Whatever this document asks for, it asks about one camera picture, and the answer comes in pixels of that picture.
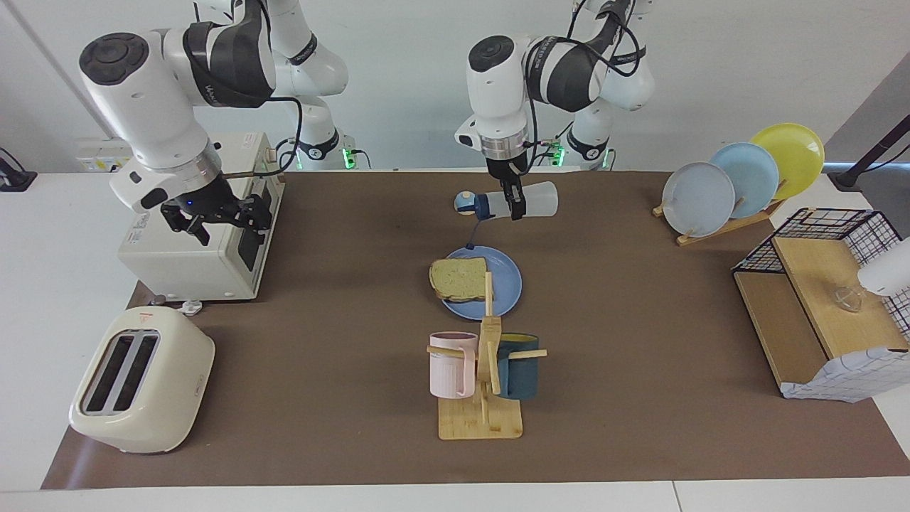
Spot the slice of toast bread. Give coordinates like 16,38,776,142
429,257,491,302

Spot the black clamp mount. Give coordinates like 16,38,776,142
0,148,38,193

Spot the brown table mat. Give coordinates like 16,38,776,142
41,171,910,490

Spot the white power cord plug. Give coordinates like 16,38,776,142
153,295,205,316

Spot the wooden mug tree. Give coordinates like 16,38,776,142
427,270,548,440

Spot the wooden two-tier shelf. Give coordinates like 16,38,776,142
734,236,910,390

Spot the white checked cloth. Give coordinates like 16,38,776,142
778,346,910,404

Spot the white toaster oven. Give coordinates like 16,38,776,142
118,132,285,302

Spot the dark teal mug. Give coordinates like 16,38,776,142
496,333,541,399

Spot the wooden plate rack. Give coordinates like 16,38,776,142
653,179,790,247

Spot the cream two-slot toaster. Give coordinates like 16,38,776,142
69,306,215,454

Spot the pink mug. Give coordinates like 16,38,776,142
429,331,478,399

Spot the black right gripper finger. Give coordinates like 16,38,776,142
162,210,210,246
231,193,274,232

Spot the white squeeze bottle blue cap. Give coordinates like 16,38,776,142
466,181,559,251

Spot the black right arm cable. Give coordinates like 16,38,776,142
193,0,305,178

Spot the black wire basket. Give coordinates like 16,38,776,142
732,208,910,338

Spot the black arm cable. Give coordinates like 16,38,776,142
193,0,305,178
526,0,648,168

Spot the light blue round plate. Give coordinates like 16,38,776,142
710,142,780,220

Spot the yellow round plate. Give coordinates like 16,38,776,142
750,123,825,201

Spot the black pole stand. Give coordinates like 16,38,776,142
825,114,910,191

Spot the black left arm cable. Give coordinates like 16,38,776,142
526,0,648,168

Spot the grey round plate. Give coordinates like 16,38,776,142
662,161,736,238

